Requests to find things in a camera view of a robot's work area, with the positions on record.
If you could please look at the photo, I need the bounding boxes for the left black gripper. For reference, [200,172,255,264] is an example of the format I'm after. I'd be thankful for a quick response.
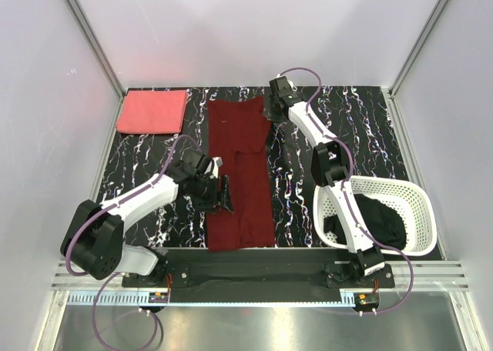
[192,175,233,214]

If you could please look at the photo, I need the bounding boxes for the dark red t shirt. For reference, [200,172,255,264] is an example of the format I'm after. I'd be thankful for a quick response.
[206,96,275,252]

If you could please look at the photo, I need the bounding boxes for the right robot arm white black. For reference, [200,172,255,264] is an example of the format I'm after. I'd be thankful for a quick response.
[268,76,385,287]

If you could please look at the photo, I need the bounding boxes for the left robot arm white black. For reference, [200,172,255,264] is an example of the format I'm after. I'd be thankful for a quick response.
[60,150,233,286]

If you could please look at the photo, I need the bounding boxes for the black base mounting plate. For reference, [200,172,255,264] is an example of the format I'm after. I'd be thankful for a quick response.
[122,249,395,300]

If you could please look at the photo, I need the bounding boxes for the folded pink t shirt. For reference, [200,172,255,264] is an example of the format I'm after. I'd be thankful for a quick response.
[116,90,188,135]

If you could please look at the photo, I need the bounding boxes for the black garment in basket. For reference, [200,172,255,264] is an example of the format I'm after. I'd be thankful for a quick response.
[324,194,407,250]

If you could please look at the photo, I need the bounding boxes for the white plastic laundry basket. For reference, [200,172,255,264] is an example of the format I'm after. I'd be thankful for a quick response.
[313,175,438,257]

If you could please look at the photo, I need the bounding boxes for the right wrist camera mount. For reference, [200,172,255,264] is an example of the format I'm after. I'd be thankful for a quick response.
[269,76,296,98]

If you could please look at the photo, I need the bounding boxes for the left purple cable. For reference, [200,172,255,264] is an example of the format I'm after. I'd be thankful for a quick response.
[63,134,205,350]

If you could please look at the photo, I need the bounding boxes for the purple cable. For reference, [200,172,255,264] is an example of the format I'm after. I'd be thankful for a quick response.
[277,66,415,314]
[63,134,205,350]

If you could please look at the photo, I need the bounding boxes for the right aluminium frame post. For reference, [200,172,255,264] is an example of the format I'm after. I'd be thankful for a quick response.
[388,0,463,98]

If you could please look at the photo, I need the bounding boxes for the aluminium frame post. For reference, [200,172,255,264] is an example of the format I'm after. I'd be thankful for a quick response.
[388,0,463,98]
[53,0,128,102]

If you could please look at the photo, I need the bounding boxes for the left aluminium frame post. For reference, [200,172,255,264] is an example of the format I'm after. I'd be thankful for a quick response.
[53,0,128,102]

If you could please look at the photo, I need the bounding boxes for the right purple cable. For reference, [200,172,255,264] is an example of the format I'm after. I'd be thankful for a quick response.
[277,66,415,314]

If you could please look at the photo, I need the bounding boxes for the white slotted cable duct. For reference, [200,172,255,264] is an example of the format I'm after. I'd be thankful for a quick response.
[68,290,356,308]

